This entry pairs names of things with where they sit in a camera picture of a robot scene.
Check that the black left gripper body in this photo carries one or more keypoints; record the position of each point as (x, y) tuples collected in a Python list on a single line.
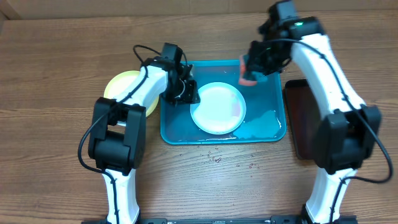
[(183, 92)]

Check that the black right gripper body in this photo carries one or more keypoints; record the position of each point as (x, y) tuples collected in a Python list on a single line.
[(267, 60)]

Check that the orange black sponge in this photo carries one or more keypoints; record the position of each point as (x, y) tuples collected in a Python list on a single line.
[(245, 77)]

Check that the light blue plate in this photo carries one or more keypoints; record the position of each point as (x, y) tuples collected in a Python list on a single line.
[(221, 110)]

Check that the yellow plate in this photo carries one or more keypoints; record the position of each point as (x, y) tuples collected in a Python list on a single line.
[(121, 84)]

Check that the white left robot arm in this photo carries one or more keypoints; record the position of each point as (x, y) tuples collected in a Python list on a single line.
[(117, 135)]

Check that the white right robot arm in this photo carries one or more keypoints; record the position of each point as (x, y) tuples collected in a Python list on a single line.
[(348, 127)]

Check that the teal plastic tray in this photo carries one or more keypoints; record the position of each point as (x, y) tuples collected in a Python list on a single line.
[(265, 116)]

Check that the black rectangular tray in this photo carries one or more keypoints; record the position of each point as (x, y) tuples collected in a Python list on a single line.
[(304, 116)]

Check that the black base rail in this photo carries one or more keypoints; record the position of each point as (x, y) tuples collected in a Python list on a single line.
[(275, 219)]

